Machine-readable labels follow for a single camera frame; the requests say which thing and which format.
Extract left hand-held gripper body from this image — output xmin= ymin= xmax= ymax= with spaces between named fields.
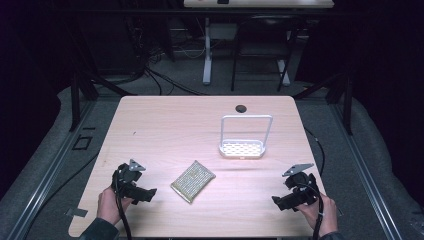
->
xmin=111 ymin=158 xmax=147 ymax=201

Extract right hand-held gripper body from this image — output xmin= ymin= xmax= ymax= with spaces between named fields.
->
xmin=281 ymin=162 xmax=320 ymax=206

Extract person's right hand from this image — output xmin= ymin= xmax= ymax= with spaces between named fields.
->
xmin=294 ymin=192 xmax=339 ymax=238

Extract person's left hand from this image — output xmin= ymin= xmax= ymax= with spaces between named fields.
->
xmin=96 ymin=186 xmax=134 ymax=227

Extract square metal mesh plate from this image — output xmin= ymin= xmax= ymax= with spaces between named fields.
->
xmin=170 ymin=159 xmax=217 ymax=204

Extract grey tape piece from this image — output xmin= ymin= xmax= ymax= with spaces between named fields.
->
xmin=65 ymin=207 xmax=89 ymax=218

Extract black metal stand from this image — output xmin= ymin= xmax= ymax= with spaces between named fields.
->
xmin=64 ymin=19 xmax=138 ymax=132
xmin=292 ymin=71 xmax=354 ymax=136

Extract black chair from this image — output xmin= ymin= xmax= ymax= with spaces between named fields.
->
xmin=230 ymin=14 xmax=299 ymax=93

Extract white background desk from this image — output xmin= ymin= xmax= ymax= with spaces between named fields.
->
xmin=183 ymin=0 xmax=335 ymax=86

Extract left hand-held gripper cable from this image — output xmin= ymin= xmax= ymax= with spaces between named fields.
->
xmin=113 ymin=170 xmax=133 ymax=240

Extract hand-held gripper cable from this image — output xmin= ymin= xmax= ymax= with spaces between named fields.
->
xmin=113 ymin=170 xmax=133 ymax=240
xmin=297 ymin=181 xmax=325 ymax=240

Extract right hand-held gripper cable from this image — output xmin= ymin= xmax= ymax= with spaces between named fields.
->
xmin=297 ymin=181 xmax=325 ymax=240

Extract black floor cable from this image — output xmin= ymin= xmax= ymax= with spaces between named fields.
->
xmin=28 ymin=151 xmax=101 ymax=231
xmin=303 ymin=127 xmax=326 ymax=177

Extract white perforated rack with handle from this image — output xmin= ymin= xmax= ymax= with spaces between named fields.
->
xmin=218 ymin=114 xmax=274 ymax=160

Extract metal floor rail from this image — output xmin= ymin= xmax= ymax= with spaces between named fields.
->
xmin=5 ymin=99 xmax=98 ymax=240
xmin=329 ymin=99 xmax=404 ymax=240

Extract bundle of floor cables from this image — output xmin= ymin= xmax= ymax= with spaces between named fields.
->
xmin=126 ymin=19 xmax=209 ymax=97

